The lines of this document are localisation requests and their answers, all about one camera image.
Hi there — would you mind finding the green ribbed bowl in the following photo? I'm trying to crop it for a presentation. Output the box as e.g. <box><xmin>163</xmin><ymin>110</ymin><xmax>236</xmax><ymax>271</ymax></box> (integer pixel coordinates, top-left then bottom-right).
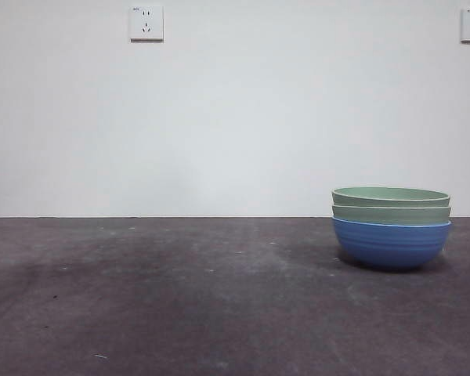
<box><xmin>331</xmin><ymin>186</ymin><xmax>452</xmax><ymax>208</ymax></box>
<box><xmin>331</xmin><ymin>203</ymin><xmax>453</xmax><ymax>226</ymax></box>

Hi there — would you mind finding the blue ribbed bowl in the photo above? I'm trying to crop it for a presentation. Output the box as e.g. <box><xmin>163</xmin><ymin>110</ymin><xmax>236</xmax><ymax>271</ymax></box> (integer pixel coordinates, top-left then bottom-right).
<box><xmin>331</xmin><ymin>216</ymin><xmax>453</xmax><ymax>272</ymax></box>

